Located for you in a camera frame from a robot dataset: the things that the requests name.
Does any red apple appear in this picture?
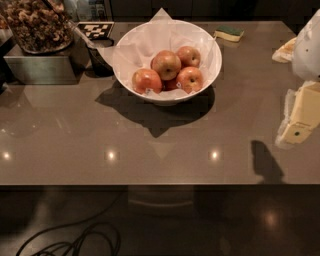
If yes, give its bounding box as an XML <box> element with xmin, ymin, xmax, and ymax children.
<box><xmin>151</xmin><ymin>50</ymin><xmax>181</xmax><ymax>81</ymax></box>
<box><xmin>176</xmin><ymin>67</ymin><xmax>203</xmax><ymax>94</ymax></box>
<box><xmin>132</xmin><ymin>68</ymin><xmax>163</xmax><ymax>94</ymax></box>
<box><xmin>176</xmin><ymin>46</ymin><xmax>201</xmax><ymax>67</ymax></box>

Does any glass jar of nuts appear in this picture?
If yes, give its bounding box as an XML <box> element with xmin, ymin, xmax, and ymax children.
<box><xmin>0</xmin><ymin>0</ymin><xmax>73</xmax><ymax>54</ymax></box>

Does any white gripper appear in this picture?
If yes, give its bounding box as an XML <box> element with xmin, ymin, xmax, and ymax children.
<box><xmin>272</xmin><ymin>9</ymin><xmax>320</xmax><ymax>149</ymax></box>

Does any yellow green sponge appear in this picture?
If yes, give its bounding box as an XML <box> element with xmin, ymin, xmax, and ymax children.
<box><xmin>214</xmin><ymin>25</ymin><xmax>244</xmax><ymax>42</ymax></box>

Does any white bowl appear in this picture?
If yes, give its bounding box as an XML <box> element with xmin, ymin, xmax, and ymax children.
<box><xmin>112</xmin><ymin>19</ymin><xmax>223</xmax><ymax>107</ymax></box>

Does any black white marker tag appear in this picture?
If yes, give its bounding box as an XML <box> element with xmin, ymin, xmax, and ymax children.
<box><xmin>77</xmin><ymin>21</ymin><xmax>114</xmax><ymax>40</ymax></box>

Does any black floor cable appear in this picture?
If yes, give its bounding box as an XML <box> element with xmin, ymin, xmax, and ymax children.
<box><xmin>15</xmin><ymin>191</ymin><xmax>125</xmax><ymax>256</ymax></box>

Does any dark cup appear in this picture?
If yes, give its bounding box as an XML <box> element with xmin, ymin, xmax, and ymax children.
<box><xmin>88</xmin><ymin>38</ymin><xmax>114</xmax><ymax>77</ymax></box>

